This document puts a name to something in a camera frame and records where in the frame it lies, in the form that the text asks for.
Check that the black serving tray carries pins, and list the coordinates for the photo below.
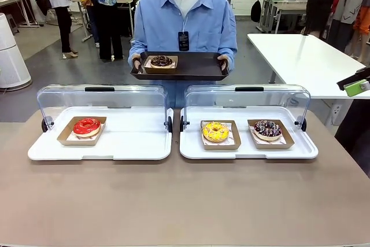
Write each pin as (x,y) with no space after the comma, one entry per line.
(199,67)

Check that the chocolate donut with nut crumbs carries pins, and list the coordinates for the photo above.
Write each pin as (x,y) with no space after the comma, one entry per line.
(162,62)

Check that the person's right forearm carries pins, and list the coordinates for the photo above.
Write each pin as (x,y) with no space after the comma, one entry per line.
(138,46)

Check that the person's left forearm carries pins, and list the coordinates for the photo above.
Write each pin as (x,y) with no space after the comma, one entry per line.
(227,46)

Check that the chocolate sprinkled donut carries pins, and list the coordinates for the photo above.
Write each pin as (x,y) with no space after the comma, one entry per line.
(289,143)

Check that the purple glazed sprinkled donut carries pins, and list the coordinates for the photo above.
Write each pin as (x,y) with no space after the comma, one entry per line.
(267,129)

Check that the yellow glazed donut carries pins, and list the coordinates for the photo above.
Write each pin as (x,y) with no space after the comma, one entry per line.
(235,143)

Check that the yellow sprinkled donut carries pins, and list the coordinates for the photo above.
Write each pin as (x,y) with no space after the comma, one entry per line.
(215,131)

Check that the red glazed donut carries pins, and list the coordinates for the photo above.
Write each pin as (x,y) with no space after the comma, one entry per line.
(86,127)
(65,140)

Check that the person's left hand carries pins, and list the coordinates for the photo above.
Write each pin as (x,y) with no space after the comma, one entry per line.
(224,62)

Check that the person's right hand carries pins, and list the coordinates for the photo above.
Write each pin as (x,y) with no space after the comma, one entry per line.
(137,62)

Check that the orange garment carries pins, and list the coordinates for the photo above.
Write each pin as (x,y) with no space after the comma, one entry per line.
(364,24)

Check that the white side table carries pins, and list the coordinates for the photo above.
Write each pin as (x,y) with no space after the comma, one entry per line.
(303,56)

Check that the black lid hinge knob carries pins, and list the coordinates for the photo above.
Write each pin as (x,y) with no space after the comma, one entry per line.
(45,125)
(182,124)
(170,124)
(302,124)

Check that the mannequin in grey skirt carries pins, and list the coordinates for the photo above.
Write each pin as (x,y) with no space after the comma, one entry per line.
(345,10)

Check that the clear display case lid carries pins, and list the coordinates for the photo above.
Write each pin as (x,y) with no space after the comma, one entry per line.
(130,98)
(277,99)

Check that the grey background desk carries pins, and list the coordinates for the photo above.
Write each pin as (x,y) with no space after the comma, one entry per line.
(289,5)

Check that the black backpack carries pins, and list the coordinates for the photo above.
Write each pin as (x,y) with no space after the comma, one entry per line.
(256,11)

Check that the white display case tray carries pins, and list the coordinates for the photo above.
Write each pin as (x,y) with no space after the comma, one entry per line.
(130,143)
(244,144)

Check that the black id badge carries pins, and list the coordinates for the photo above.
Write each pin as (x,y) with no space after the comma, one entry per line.
(183,41)

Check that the white air purifier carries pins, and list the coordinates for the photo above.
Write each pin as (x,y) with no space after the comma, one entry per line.
(11,64)

